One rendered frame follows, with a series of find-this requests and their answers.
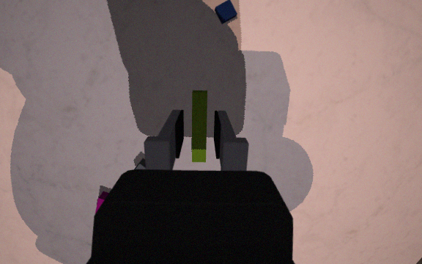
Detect dark grey rectangular block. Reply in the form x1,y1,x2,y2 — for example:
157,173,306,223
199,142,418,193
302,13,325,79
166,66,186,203
135,158,146,169

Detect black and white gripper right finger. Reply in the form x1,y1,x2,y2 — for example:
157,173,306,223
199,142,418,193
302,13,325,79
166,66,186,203
214,111,249,171

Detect small dark blue cube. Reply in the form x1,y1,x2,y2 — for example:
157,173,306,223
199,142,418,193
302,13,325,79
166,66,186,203
215,0,237,23

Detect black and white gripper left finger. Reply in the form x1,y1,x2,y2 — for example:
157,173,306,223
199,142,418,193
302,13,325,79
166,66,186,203
144,110,184,170

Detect lime green rod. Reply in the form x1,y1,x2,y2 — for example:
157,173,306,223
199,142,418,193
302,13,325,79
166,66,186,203
192,90,207,162

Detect magenta rod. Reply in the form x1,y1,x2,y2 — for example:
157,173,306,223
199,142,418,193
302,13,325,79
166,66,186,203
95,191,109,213

